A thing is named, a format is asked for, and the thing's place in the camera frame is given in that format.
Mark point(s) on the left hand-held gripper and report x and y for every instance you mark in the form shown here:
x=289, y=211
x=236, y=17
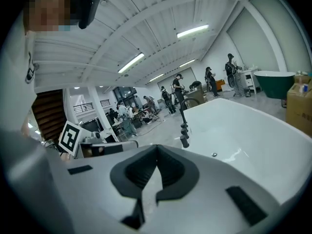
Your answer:
x=69, y=136

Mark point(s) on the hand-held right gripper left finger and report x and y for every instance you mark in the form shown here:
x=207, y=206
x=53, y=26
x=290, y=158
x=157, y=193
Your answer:
x=85, y=191

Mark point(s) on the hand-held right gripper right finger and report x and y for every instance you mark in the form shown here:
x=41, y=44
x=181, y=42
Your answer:
x=207, y=203

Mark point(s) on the white bathtub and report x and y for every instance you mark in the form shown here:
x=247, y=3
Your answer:
x=243, y=140

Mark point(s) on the person's left forearm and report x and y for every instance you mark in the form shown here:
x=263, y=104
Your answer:
x=64, y=156

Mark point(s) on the black bathtub faucet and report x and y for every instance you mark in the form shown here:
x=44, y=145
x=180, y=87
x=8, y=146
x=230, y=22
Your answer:
x=184, y=133

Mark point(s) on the dark green bathtub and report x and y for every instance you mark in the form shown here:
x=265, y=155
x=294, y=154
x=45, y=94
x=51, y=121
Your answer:
x=276, y=84

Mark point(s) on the black balcony railing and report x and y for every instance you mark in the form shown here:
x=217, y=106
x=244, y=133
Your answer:
x=83, y=107

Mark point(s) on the dark wooden staircase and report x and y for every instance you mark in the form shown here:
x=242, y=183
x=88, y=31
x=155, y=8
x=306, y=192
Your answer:
x=50, y=113

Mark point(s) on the ceiling tube light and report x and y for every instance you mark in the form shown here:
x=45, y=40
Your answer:
x=192, y=31
x=131, y=63
x=156, y=77
x=187, y=63

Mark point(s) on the brown wooden cabinet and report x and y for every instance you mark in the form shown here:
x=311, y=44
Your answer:
x=195, y=96

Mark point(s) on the person's grey shirt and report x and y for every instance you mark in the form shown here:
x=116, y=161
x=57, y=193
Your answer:
x=13, y=82

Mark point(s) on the white cabinet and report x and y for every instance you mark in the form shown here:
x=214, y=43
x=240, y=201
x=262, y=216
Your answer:
x=249, y=80

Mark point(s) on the brown cardboard box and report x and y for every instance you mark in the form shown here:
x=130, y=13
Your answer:
x=299, y=111

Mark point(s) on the person's head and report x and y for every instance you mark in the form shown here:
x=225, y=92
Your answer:
x=48, y=8

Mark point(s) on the small white bottle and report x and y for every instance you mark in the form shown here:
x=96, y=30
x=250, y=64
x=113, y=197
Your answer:
x=305, y=88

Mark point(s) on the black head-mounted camera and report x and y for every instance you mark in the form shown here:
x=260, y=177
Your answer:
x=89, y=8

